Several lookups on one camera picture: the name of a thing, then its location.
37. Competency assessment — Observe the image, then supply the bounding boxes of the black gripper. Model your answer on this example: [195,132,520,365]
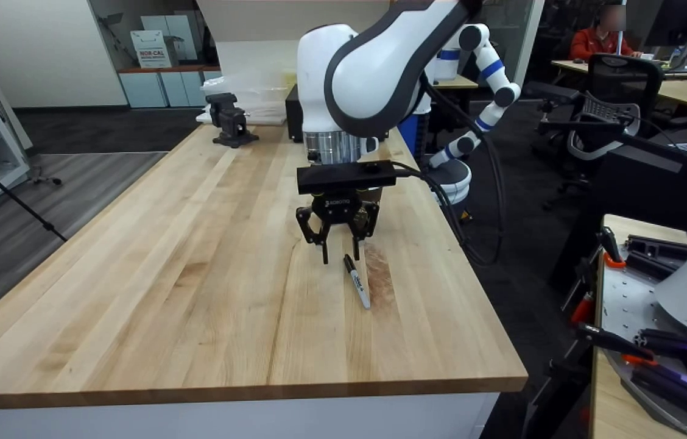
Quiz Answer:
[295,190,379,263]

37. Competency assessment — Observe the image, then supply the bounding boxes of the grey Sharpie marker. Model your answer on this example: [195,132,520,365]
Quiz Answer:
[343,253,372,309]

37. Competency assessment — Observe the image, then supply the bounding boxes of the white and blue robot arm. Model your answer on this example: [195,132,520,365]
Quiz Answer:
[427,25,520,204]

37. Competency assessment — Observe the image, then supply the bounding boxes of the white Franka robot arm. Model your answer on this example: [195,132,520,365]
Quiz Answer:
[295,0,483,260]

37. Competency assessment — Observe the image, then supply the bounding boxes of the black bench vise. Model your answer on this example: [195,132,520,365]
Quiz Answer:
[207,93,256,146]

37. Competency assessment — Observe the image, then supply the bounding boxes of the black office chair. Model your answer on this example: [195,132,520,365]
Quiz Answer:
[533,54,663,195]

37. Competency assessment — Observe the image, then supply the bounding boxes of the person in red shirt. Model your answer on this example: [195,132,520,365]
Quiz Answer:
[567,3,630,62]

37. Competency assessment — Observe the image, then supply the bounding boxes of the grey metal plate with tools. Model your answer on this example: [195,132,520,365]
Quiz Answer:
[590,215,687,439]

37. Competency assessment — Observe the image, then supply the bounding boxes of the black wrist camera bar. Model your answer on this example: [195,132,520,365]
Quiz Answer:
[296,160,396,195]

